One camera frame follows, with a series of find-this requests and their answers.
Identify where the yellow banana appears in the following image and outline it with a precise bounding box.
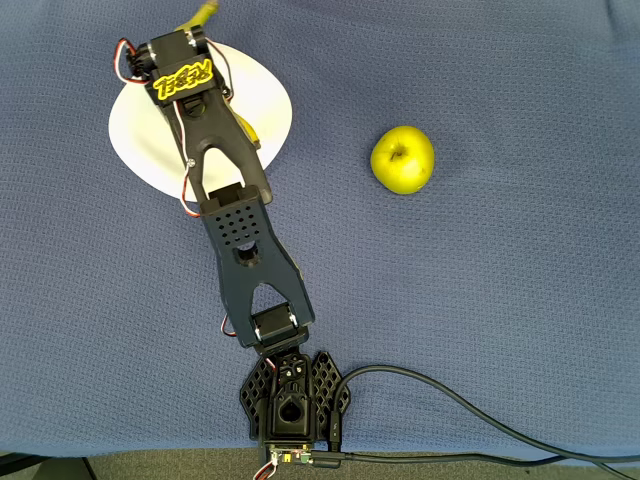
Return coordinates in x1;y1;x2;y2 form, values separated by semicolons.
174;0;262;150

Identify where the black lattice robot base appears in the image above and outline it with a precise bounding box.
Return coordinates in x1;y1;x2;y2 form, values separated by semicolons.
238;349;352;469

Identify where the white plate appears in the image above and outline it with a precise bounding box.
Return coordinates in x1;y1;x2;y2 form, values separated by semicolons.
108;39;294;204

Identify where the green apple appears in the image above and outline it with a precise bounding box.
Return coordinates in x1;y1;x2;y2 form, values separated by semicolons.
369;125;436;196

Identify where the blue textured cloth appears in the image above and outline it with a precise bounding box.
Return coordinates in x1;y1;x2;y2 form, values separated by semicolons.
0;0;640;460

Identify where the black bar under table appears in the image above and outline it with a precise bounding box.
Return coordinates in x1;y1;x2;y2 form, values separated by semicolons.
0;451;99;480

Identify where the red white arm wire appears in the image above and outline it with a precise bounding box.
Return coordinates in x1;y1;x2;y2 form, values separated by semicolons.
177;114;202;218

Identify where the black arched power cable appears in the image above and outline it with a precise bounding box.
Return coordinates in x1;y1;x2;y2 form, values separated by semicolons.
327;364;640;464

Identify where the red white gripper wire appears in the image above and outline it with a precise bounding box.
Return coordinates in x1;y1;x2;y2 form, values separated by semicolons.
204;39;235;100

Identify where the black flat USB cable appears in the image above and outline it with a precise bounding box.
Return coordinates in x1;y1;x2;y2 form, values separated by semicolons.
309;449;640;480

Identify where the red white wrist wire loop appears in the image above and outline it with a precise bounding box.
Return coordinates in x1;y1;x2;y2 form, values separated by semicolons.
115;38;147;85

